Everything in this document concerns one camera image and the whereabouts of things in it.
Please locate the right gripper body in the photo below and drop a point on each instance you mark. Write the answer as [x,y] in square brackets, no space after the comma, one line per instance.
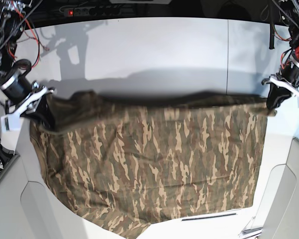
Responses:
[21,93]

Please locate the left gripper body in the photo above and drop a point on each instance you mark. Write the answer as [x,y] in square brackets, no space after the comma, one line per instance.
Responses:
[287,77]

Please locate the camouflage T-shirt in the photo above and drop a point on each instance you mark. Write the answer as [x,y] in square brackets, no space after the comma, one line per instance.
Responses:
[125,167]

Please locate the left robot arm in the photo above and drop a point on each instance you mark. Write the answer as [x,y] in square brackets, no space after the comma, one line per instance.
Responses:
[289,14]

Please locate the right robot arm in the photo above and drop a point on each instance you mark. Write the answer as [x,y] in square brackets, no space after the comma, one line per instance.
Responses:
[13,21]

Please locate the black power strip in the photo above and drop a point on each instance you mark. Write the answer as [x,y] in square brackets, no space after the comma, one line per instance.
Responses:
[90,11]

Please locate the silver clip at table edge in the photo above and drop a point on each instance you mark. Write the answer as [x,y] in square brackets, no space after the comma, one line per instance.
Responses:
[249,231]

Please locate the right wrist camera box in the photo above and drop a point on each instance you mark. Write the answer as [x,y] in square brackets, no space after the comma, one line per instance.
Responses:
[10,122]

